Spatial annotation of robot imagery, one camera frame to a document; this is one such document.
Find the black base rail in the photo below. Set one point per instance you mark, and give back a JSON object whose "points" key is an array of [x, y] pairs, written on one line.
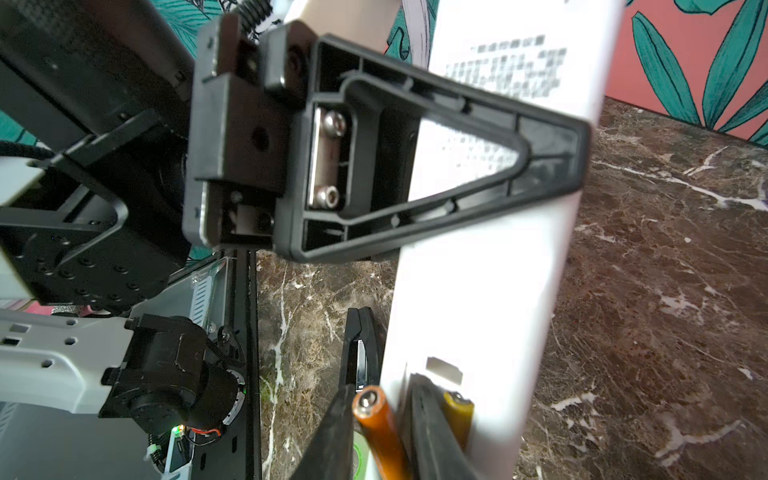
{"points": [[234, 309]]}

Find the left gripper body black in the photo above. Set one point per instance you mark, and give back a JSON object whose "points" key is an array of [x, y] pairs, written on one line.
{"points": [[132, 131]]}

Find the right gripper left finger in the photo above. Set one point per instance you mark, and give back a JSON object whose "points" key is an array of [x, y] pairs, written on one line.
{"points": [[329, 453]]}

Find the orange battery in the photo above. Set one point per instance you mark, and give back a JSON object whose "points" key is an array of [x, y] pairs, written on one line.
{"points": [[373, 413], [458, 412]]}

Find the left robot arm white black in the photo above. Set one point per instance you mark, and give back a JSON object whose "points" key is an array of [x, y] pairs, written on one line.
{"points": [[158, 371]]}

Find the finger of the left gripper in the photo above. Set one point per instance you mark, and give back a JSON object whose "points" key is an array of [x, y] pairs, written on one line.
{"points": [[386, 154], [361, 354]]}

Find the white remote control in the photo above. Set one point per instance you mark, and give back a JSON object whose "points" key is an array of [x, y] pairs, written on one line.
{"points": [[478, 301]]}

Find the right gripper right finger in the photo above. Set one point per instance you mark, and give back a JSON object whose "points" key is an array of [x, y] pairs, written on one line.
{"points": [[434, 451]]}

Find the green tape roll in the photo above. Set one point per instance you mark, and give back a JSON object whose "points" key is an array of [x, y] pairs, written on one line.
{"points": [[360, 456]]}

